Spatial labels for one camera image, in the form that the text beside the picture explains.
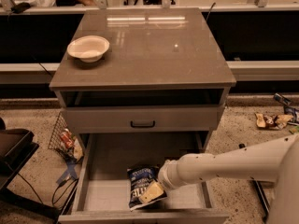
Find blue Kettle chip bag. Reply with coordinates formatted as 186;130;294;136
127;166;167;211

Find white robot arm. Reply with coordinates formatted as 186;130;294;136
140;134;299;224

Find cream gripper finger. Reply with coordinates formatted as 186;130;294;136
139;181;164;203

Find white bowl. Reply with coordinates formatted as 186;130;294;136
67;35;110;63

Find red snack packet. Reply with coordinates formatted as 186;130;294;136
60;130;74;149

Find blue tape cross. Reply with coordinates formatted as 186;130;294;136
56;161;78;185

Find green packet on floor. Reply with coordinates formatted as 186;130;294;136
289;126;299;134

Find black chair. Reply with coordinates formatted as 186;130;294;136
0;119;59;220

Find grey drawer cabinet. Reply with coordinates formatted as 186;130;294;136
50;8;235;148

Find closed drawer with black handle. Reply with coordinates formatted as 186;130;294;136
62;105;224;133

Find wire basket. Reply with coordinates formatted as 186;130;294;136
48;114;83;162

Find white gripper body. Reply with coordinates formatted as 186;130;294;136
158;160;184;190

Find black cable on floor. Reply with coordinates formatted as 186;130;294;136
50;176;78;208

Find open bottom drawer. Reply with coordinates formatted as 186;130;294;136
59;132;229;224

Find snack wrappers on floor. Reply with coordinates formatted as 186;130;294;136
255;113;293;130

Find black pole on floor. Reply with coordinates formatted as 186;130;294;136
250;177;270;223

